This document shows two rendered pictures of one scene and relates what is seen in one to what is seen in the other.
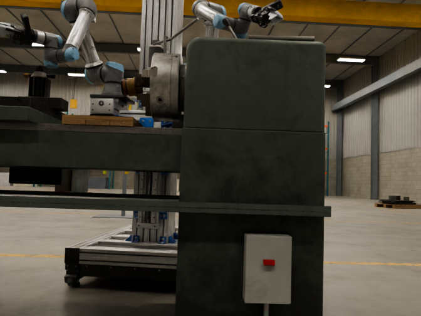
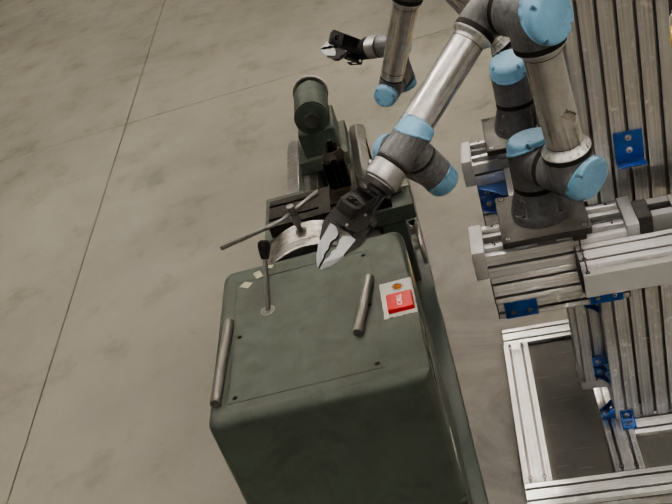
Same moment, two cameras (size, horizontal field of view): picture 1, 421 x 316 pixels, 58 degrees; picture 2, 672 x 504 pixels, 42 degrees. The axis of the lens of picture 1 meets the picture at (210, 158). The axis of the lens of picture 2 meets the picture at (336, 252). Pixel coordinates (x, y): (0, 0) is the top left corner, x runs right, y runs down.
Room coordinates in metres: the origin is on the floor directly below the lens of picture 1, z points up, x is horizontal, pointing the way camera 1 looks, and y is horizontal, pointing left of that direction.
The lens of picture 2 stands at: (2.16, -1.79, 2.43)
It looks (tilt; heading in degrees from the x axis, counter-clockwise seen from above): 32 degrees down; 98
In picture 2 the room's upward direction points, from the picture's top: 18 degrees counter-clockwise
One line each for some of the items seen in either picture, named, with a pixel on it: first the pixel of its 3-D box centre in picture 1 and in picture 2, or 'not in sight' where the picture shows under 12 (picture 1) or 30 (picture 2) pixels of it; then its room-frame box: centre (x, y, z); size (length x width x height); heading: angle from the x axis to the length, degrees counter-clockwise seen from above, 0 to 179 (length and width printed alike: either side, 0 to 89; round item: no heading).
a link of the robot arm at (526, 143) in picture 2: not in sight; (533, 157); (2.42, 0.14, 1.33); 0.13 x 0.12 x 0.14; 122
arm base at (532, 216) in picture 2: not in sight; (538, 196); (2.41, 0.15, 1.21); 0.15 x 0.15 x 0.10
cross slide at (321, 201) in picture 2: (31, 111); (329, 204); (1.80, 0.85, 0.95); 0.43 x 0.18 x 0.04; 1
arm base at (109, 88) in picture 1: (113, 90); (517, 112); (2.46, 0.64, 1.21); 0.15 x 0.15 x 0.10
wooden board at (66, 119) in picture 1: (108, 126); not in sight; (1.79, 0.49, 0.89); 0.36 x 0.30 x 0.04; 1
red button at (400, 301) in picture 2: not in sight; (400, 302); (2.03, -0.22, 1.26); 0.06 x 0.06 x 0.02; 1
